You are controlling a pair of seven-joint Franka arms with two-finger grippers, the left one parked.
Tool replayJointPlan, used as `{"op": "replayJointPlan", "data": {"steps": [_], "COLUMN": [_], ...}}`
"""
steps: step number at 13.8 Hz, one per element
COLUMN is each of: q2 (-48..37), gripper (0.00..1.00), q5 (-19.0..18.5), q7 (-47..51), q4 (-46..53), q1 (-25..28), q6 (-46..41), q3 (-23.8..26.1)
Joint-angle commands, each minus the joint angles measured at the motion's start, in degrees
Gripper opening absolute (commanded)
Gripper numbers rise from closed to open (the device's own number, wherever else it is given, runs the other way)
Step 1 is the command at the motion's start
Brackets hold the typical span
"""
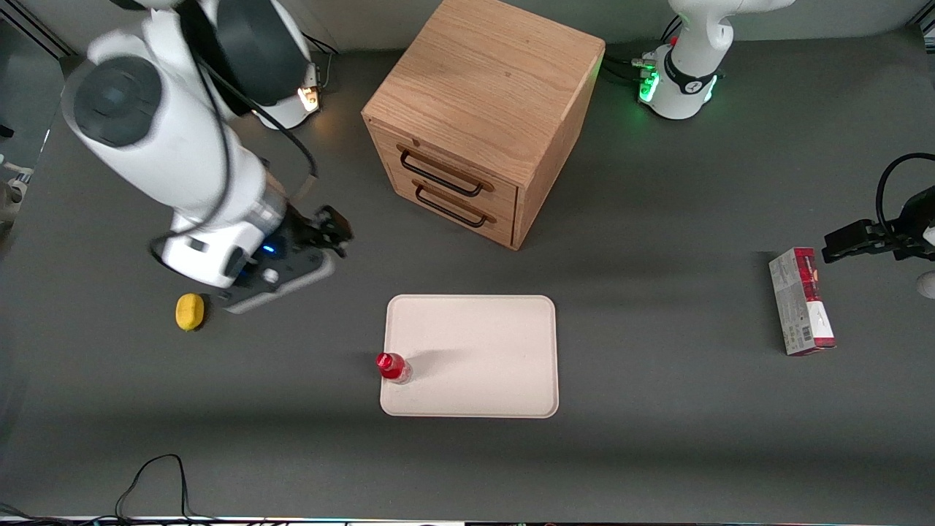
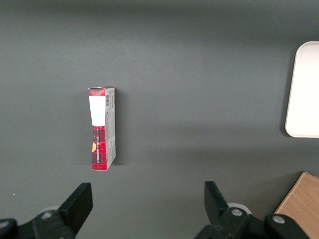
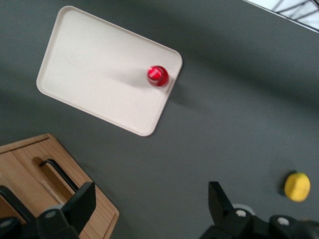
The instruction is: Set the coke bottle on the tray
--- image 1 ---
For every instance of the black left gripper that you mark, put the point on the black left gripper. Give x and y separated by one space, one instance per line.
904 234

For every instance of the yellow lemon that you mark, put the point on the yellow lemon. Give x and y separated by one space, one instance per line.
190 312

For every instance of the beige plastic tray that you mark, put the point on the beige plastic tray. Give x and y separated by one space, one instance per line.
482 351

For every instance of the red coke bottle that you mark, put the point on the red coke bottle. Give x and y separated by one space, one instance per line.
393 367

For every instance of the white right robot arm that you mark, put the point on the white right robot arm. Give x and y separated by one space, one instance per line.
168 153

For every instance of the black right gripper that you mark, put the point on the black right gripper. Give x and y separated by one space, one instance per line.
305 232

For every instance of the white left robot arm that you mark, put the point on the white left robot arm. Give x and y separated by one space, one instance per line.
687 80

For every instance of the aluminium frame rail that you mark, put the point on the aluminium frame rail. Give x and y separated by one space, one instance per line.
44 31

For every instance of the grey clamp fixture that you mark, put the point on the grey clamp fixture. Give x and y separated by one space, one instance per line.
13 191

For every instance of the red grey carton box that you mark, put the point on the red grey carton box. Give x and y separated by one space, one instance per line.
800 303

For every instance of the wooden drawer cabinet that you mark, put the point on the wooden drawer cabinet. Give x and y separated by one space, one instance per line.
489 80

